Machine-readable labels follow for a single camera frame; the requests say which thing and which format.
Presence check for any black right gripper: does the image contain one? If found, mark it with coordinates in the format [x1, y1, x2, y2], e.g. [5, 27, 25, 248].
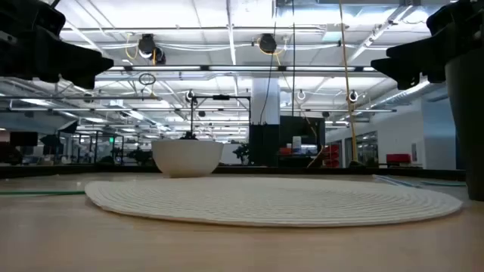
[370, 20, 484, 91]

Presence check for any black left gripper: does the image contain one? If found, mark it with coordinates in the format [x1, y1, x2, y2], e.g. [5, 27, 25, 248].
[0, 36, 114, 90]

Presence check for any dark tall plastic cup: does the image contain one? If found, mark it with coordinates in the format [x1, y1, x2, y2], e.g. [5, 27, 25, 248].
[445, 47, 484, 202]

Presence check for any teal plastic utensil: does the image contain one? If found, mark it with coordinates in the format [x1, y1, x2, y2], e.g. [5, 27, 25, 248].
[418, 181, 467, 187]

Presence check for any green plastic utensil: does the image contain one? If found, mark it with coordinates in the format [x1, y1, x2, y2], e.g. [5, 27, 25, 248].
[0, 190, 86, 196]

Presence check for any white ceramic bowl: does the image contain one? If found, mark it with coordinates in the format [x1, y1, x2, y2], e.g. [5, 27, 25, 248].
[151, 139, 224, 178]

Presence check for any black monitor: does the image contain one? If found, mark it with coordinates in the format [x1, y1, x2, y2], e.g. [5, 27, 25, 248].
[9, 131, 39, 147]

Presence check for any red box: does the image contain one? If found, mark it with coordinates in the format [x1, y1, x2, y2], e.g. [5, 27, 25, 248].
[386, 153, 412, 167]

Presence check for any red storage bin rack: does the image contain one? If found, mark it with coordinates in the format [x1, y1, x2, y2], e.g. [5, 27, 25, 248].
[324, 144, 341, 169]

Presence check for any black cabinet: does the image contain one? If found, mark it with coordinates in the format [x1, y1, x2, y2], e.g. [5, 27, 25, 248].
[279, 116, 326, 167]

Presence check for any white building column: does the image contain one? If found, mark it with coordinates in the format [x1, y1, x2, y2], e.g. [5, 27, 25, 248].
[251, 77, 281, 125]

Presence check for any small potted plant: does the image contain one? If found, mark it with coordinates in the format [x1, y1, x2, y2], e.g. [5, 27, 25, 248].
[232, 142, 250, 165]

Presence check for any white woven round placemat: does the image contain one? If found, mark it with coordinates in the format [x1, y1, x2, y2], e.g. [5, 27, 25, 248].
[85, 176, 463, 228]

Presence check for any black ceiling cable reel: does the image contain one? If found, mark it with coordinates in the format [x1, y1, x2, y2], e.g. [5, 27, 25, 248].
[137, 32, 167, 66]
[258, 32, 278, 54]

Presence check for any black workstation frame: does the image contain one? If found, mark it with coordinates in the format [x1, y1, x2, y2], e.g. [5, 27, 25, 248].
[56, 130, 125, 165]

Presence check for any yellow hanging cable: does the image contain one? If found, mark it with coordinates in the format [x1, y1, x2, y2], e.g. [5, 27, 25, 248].
[337, 0, 365, 168]

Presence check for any black table border rail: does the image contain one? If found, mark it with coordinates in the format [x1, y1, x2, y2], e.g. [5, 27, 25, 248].
[0, 164, 467, 181]

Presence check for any black overhead frame rig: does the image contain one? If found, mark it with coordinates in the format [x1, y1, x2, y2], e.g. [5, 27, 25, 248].
[190, 94, 252, 135]

